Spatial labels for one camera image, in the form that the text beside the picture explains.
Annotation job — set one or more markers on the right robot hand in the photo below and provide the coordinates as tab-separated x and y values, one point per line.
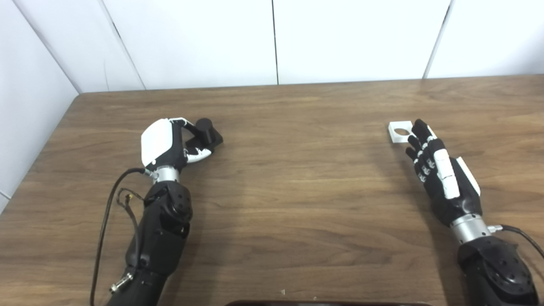
446	187

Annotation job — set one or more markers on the white square piece with hole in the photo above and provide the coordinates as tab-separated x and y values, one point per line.
399	132

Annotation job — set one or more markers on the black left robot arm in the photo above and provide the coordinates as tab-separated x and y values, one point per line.
159	238

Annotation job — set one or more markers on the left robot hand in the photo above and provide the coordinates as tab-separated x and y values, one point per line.
163	146

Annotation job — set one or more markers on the black peg with square base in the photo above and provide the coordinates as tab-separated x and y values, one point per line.
208	135

